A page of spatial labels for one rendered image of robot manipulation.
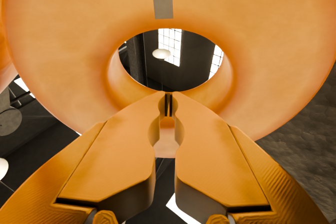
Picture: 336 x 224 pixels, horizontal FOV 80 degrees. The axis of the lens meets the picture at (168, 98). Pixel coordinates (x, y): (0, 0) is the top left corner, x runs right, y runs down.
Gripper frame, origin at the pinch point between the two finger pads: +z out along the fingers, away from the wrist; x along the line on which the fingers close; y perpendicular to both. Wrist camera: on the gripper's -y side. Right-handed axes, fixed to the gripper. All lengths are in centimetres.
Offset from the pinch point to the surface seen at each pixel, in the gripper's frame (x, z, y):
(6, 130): -189, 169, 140
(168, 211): -3, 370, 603
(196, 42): 87, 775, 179
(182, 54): 38, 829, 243
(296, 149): 27.8, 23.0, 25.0
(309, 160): 30.4, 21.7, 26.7
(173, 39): 1, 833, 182
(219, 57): 171, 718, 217
